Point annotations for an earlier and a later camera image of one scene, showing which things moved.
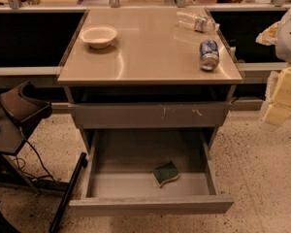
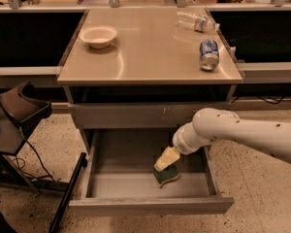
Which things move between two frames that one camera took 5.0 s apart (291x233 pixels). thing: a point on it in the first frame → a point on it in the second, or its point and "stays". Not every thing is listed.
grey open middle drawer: (119, 181) stays
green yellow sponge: (165, 173) stays
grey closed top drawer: (150, 115) stays
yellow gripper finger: (287, 91) → (169, 155)
